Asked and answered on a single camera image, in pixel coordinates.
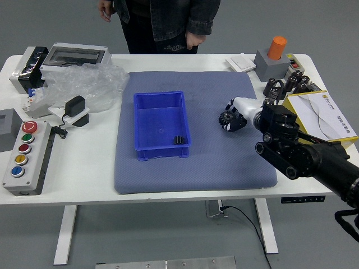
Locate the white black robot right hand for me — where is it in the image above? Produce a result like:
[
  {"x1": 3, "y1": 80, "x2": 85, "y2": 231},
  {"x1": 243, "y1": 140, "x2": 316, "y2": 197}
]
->
[{"x1": 223, "y1": 96, "x2": 264, "y2": 133}]

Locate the person's right hand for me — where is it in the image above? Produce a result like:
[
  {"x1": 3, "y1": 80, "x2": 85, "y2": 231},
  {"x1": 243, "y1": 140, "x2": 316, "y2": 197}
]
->
[{"x1": 97, "y1": 0, "x2": 114, "y2": 22}]

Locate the person's left hand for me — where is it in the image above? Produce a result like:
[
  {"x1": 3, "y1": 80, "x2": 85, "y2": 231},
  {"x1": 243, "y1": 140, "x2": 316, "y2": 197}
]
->
[{"x1": 185, "y1": 31, "x2": 205, "y2": 51}]

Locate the big black gear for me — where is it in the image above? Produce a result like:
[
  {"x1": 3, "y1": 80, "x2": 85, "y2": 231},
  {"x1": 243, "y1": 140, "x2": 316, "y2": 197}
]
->
[{"x1": 218, "y1": 110, "x2": 235, "y2": 126}]

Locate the white distribution box clear lid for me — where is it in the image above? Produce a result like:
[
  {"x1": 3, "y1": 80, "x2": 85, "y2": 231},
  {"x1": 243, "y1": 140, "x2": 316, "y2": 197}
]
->
[{"x1": 40, "y1": 42, "x2": 112, "y2": 74}]

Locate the yellow white cardboard box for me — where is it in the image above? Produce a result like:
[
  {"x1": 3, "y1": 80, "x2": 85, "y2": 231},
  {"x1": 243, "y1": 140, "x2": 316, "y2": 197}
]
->
[{"x1": 282, "y1": 90, "x2": 359, "y2": 149}]

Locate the blue plastic box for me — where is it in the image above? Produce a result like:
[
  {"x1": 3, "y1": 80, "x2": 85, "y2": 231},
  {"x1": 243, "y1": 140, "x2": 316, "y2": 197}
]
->
[{"x1": 133, "y1": 91, "x2": 192, "y2": 163}]

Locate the grey under-table control box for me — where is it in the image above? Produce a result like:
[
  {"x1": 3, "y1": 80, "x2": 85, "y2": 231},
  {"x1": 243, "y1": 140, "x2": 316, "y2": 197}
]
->
[{"x1": 204, "y1": 200, "x2": 228, "y2": 219}]

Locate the person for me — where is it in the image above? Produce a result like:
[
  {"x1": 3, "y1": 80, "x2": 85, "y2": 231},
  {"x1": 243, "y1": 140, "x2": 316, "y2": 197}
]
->
[{"x1": 97, "y1": 0, "x2": 222, "y2": 54}]

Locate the grey block holder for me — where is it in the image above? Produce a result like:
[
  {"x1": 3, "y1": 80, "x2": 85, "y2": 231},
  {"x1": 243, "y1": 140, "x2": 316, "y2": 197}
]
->
[{"x1": 254, "y1": 49, "x2": 291, "y2": 83}]

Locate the orange cylinder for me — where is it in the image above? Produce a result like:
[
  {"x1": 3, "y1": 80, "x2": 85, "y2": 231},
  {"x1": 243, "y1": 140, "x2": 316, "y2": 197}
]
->
[{"x1": 266, "y1": 35, "x2": 288, "y2": 60}]

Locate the clear plastic bag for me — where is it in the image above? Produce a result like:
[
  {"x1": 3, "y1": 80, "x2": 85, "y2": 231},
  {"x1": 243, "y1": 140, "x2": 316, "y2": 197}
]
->
[{"x1": 42, "y1": 63, "x2": 130, "y2": 114}]

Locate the blue-grey foam mat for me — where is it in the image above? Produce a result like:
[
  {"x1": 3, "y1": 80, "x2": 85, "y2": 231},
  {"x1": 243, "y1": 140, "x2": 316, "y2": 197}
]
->
[{"x1": 113, "y1": 71, "x2": 278, "y2": 196}]

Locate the black power adapter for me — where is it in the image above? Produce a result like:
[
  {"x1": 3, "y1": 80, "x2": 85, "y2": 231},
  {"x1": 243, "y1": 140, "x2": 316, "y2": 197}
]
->
[{"x1": 64, "y1": 95, "x2": 86, "y2": 118}]

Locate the black table control panel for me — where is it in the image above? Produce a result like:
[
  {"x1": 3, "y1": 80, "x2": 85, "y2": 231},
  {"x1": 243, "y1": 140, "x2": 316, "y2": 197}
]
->
[{"x1": 280, "y1": 195, "x2": 326, "y2": 205}]

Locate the white table leg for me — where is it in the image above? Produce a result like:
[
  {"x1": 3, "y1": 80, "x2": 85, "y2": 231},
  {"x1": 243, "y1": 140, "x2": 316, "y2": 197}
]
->
[
  {"x1": 53, "y1": 205, "x2": 78, "y2": 266},
  {"x1": 254, "y1": 198, "x2": 279, "y2": 254}
]

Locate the white circuit breaker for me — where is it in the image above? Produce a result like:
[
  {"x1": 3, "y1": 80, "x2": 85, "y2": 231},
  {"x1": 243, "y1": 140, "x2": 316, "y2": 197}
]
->
[{"x1": 21, "y1": 86, "x2": 54, "y2": 120}]

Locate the grey square block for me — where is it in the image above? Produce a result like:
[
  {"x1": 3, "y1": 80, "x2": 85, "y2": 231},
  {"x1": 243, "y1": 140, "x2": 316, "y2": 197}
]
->
[{"x1": 0, "y1": 108, "x2": 24, "y2": 154}]

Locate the grey push button station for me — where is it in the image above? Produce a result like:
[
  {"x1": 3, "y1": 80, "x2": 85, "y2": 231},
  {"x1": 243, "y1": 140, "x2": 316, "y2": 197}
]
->
[{"x1": 1, "y1": 120, "x2": 54, "y2": 197}]

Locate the white wall switch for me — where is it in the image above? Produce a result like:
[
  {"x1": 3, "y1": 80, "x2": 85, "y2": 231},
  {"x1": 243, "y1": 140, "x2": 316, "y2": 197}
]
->
[{"x1": 225, "y1": 54, "x2": 257, "y2": 73}]

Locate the grey switch box red button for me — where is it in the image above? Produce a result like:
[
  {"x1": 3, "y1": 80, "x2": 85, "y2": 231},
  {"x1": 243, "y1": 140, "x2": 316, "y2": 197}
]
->
[{"x1": 284, "y1": 53, "x2": 302, "y2": 81}]

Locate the grey black enclosure box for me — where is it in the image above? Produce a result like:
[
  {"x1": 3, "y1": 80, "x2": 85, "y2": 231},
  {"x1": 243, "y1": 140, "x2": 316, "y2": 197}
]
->
[{"x1": 8, "y1": 46, "x2": 50, "y2": 95}]

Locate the black power cord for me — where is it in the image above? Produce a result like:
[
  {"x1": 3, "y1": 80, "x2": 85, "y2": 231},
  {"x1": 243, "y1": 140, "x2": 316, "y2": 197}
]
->
[{"x1": 220, "y1": 206, "x2": 273, "y2": 269}]

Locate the black adapter cord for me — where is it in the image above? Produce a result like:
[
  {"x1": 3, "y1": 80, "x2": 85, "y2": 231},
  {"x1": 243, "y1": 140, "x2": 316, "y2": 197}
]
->
[{"x1": 52, "y1": 112, "x2": 70, "y2": 140}]

